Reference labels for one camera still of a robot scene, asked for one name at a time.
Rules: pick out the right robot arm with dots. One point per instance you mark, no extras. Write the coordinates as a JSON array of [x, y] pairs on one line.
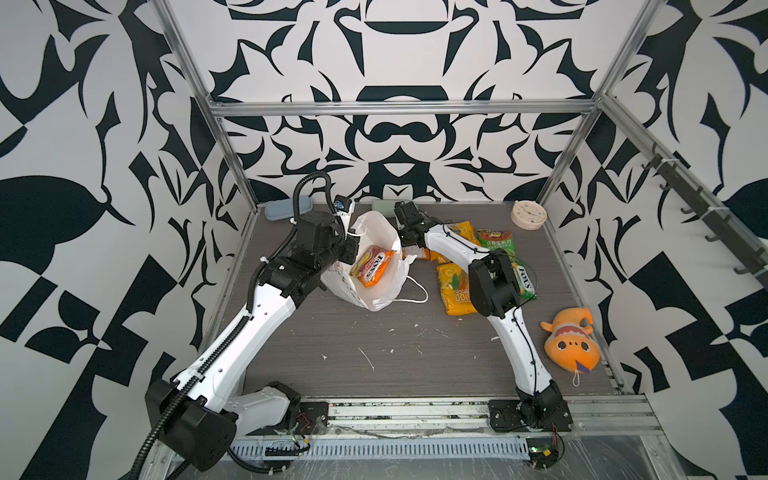
[[494, 293]]

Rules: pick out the round beige clock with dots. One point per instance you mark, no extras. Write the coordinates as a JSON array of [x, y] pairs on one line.
[[528, 215]]

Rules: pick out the orange fish toy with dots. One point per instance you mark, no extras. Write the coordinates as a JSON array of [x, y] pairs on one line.
[[570, 344]]

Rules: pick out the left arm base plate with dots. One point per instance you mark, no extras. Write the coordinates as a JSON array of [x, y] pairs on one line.
[[308, 418]]

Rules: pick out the green snack packet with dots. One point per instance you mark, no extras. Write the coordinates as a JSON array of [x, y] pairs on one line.
[[496, 239]]

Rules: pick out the orange snack packet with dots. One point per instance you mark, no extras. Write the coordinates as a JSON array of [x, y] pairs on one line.
[[419, 253], [371, 266]]

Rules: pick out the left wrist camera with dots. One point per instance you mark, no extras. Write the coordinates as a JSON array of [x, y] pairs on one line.
[[344, 208]]

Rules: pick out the small circuit board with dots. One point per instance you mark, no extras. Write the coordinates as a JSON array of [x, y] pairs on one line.
[[543, 453]]

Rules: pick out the green yellow candy packet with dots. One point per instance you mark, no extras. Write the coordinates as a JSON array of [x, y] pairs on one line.
[[525, 281]]

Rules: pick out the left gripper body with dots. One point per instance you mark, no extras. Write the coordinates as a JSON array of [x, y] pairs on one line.
[[340, 249]]

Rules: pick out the small yellow snack packet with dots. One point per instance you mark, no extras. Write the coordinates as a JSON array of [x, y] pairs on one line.
[[454, 290]]

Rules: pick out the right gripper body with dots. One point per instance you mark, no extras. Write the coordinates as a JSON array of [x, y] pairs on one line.
[[403, 235]]

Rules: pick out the white cable duct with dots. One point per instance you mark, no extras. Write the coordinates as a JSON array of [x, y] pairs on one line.
[[385, 449]]

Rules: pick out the black hook rail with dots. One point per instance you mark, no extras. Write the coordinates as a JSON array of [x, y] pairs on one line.
[[701, 204]]

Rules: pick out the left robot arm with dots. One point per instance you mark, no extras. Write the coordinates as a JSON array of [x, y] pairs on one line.
[[197, 414]]

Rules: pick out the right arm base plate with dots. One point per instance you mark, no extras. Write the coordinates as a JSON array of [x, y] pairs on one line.
[[507, 416]]

